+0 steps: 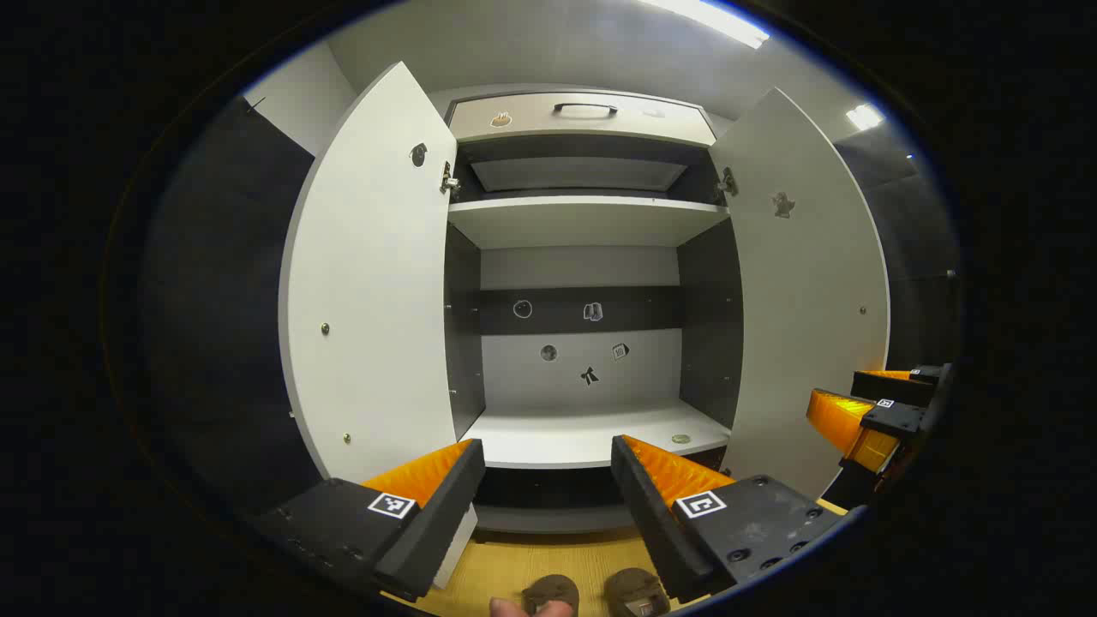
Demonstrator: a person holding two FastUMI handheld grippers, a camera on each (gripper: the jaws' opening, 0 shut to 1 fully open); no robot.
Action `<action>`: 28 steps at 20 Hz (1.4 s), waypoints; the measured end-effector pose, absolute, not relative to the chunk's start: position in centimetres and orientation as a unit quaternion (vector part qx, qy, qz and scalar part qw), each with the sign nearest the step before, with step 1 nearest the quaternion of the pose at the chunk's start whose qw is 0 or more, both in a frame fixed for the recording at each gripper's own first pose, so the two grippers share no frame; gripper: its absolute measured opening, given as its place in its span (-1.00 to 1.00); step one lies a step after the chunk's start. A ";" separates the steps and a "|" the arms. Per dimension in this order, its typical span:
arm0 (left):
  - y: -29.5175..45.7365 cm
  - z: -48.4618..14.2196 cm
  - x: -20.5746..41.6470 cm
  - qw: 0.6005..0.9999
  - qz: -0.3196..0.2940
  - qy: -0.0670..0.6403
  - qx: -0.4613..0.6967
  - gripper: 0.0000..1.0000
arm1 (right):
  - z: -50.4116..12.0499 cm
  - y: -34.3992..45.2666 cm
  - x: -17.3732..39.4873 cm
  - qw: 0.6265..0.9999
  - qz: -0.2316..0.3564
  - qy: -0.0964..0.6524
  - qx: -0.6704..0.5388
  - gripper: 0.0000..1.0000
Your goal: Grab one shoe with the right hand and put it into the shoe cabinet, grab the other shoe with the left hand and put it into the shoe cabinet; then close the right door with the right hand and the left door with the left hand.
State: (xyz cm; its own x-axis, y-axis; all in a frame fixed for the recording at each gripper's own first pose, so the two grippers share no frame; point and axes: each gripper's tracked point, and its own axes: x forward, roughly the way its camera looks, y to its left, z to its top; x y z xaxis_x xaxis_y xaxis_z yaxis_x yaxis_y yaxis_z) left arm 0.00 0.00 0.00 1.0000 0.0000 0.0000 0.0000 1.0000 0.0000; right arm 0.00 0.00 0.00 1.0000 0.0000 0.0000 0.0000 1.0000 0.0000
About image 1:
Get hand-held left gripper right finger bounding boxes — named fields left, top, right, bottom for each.
left=610, top=434, right=849, bottom=603

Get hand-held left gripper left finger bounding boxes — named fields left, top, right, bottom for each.
left=249, top=439, right=487, bottom=602

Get brown fuzzy shoe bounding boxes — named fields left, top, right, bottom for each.
left=523, top=574, right=580, bottom=616
left=604, top=567, right=672, bottom=617

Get white shoe cabinet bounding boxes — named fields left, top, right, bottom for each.
left=429, top=84, right=746, bottom=536

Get white cabinet shelf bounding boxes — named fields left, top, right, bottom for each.
left=447, top=195, right=731, bottom=251

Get white cabinet drawer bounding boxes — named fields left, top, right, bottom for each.
left=447, top=92, right=717, bottom=147

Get long ceiling light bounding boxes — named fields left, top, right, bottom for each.
left=638, top=0, right=770, bottom=50

